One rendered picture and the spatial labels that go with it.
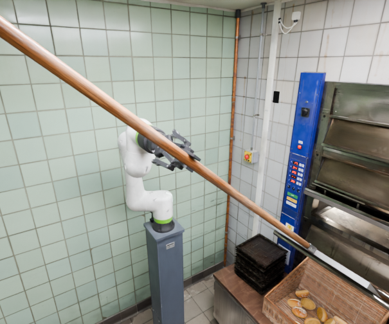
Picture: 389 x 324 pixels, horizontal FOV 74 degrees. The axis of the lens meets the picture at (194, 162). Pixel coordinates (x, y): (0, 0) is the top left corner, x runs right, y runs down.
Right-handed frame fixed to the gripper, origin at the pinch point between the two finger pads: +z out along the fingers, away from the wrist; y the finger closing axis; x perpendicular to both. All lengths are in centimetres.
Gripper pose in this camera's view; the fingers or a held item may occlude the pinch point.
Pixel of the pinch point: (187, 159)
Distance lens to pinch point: 73.3
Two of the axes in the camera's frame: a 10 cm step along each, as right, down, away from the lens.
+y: -5.5, 8.3, -0.5
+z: 5.5, 3.1, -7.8
